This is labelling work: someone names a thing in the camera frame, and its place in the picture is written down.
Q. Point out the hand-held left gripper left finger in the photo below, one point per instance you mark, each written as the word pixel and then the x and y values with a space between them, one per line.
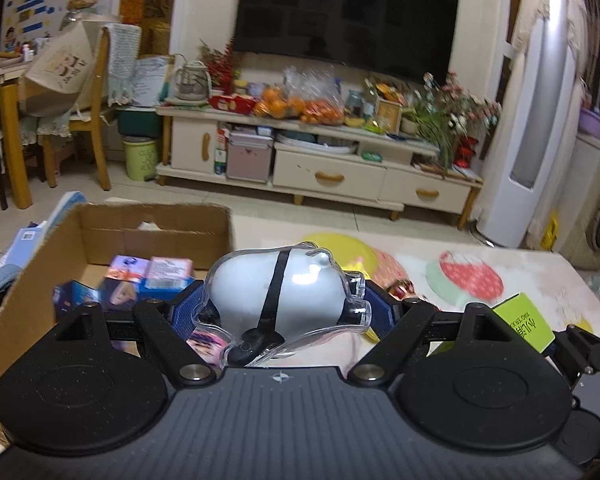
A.
pixel 185 310

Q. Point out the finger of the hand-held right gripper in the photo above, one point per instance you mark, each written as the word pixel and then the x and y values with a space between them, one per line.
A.
pixel 587 355

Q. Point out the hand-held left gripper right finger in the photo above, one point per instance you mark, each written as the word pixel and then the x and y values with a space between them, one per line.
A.
pixel 382 310

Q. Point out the pale pink small box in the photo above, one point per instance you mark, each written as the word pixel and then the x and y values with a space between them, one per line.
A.
pixel 170 269

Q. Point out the purple printed box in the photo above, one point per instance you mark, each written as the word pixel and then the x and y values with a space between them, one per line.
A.
pixel 126 280

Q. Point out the white item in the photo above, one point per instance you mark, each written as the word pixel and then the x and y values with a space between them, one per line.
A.
pixel 250 285

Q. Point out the cardboard box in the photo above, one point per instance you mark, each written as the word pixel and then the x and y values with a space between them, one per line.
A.
pixel 130 217

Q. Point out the blue drink carton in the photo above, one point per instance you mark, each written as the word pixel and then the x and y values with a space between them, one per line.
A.
pixel 77 300

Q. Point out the printed table cloth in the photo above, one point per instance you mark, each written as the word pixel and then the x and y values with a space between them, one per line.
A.
pixel 430 240

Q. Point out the white crumpled paper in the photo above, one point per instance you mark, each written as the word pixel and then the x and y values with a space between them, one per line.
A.
pixel 150 226

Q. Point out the cream television cabinet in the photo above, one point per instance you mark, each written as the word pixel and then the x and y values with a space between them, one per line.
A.
pixel 330 177

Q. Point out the small green packet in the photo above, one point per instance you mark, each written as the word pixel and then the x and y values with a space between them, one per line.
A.
pixel 371 156

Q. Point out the light green bucket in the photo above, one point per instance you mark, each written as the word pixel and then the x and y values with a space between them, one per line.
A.
pixel 141 160

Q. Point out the white milk carton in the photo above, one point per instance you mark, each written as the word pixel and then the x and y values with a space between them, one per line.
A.
pixel 221 152

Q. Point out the pink case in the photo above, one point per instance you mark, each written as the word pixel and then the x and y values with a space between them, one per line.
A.
pixel 249 157

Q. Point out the blue book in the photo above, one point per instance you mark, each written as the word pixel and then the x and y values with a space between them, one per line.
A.
pixel 25 245

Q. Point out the red ornament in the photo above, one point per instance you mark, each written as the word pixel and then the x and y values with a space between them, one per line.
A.
pixel 464 152

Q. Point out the banana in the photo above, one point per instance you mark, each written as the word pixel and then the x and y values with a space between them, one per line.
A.
pixel 354 121

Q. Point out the dark green storage box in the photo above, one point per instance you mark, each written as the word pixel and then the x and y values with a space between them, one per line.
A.
pixel 140 122

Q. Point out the wooden chair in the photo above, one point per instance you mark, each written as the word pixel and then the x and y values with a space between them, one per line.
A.
pixel 92 135

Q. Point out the potted plant with flowers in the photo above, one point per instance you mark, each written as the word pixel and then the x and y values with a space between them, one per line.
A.
pixel 445 120

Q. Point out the plastic bag of oranges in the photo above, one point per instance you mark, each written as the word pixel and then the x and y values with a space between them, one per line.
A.
pixel 322 110
pixel 275 102

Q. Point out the glass jar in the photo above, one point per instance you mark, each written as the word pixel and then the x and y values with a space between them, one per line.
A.
pixel 355 100

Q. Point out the red flat box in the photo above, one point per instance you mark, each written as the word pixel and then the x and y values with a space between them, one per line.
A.
pixel 232 103

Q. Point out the white tower air conditioner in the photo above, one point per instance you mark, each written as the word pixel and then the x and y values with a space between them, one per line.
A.
pixel 525 135

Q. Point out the glass kettle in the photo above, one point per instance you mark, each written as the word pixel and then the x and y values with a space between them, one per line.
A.
pixel 191 82

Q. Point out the white paper sheet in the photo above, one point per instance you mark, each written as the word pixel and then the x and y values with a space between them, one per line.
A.
pixel 152 82

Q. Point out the purple basin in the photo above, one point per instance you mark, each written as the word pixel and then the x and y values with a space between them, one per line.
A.
pixel 594 122

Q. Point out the red berry bouquet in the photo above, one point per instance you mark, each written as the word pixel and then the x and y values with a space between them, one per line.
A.
pixel 220 62

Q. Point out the wooden dining table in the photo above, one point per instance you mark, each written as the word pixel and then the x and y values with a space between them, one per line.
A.
pixel 12 125

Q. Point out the lace chair cover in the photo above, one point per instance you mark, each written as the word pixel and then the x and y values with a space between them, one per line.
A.
pixel 122 62

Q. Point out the beige tote bag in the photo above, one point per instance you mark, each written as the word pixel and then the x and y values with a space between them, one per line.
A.
pixel 60 72

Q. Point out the black television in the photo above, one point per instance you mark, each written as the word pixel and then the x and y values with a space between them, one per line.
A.
pixel 345 10

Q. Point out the bagged snack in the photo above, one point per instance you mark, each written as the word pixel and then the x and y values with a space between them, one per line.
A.
pixel 82 1

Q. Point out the wooden picture frame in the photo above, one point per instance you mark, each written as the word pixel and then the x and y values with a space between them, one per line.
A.
pixel 388 116

